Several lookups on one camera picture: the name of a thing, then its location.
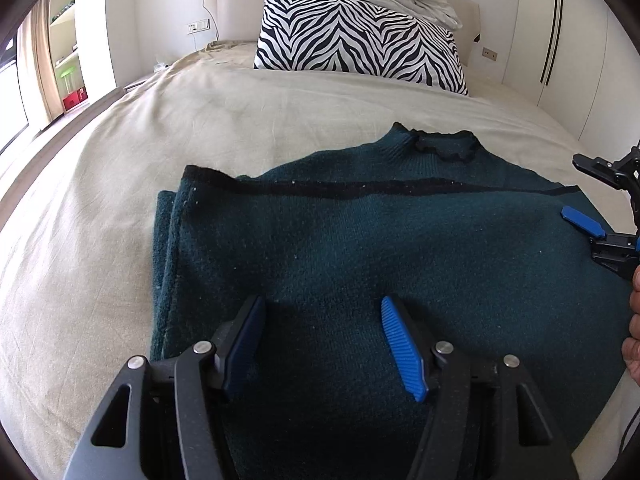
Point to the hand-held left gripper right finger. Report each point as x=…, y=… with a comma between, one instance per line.
x=402, y=345

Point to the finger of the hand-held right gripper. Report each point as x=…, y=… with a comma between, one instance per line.
x=595, y=166
x=582, y=221

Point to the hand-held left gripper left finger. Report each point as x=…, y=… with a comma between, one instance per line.
x=245, y=340

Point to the dark green knit sweater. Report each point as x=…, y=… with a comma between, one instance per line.
x=350, y=240

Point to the person's right hand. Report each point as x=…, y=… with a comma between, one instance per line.
x=634, y=325

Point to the white wardrobe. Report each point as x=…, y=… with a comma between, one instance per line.
x=590, y=35

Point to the bed with beige sheet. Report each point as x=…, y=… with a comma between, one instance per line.
x=150, y=125

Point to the zebra print pillow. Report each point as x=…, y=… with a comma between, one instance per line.
x=350, y=37

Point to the white nightstand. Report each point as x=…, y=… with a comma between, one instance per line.
x=142, y=79

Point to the small white nightstand item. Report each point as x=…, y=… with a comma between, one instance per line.
x=160, y=66

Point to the red box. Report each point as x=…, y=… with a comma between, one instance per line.
x=74, y=99

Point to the green table lamp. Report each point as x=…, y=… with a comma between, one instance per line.
x=67, y=72

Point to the black framed window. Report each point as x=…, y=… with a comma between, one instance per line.
x=10, y=100

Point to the beige curtain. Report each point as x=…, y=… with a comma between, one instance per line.
x=42, y=70

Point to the beige padded headboard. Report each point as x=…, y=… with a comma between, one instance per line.
x=240, y=0

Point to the wall socket panel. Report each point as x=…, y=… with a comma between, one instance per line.
x=199, y=26
x=490, y=53

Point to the white wall shelf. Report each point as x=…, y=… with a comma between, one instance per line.
x=65, y=35

